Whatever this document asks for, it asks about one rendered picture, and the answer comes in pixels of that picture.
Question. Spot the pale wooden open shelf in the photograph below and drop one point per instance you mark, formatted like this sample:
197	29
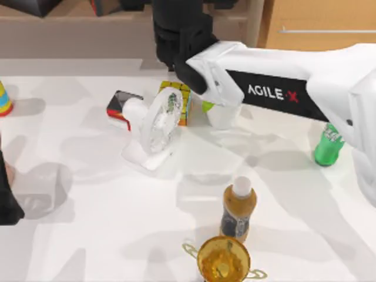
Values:
73	35

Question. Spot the wooden cupboard door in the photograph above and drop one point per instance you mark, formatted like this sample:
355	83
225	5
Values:
323	17

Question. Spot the dark grey box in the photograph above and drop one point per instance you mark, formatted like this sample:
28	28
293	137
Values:
35	6

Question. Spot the gold trophy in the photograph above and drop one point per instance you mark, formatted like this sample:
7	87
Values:
223	261

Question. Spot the yellow bottle with white cap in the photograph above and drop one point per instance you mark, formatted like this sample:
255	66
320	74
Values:
236	214

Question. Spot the stack of coloured rings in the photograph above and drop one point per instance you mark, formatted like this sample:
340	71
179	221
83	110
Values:
4	101

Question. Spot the colourful puzzle cube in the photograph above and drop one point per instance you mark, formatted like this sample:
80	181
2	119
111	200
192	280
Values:
185	102

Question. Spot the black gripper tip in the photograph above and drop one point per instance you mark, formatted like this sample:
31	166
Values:
8	199

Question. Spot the white desk fan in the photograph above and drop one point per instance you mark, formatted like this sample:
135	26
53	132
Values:
160	126

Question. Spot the white and green cup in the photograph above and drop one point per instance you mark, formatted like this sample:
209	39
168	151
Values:
221	116

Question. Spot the green bottle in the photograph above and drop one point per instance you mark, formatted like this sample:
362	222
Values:
327	149

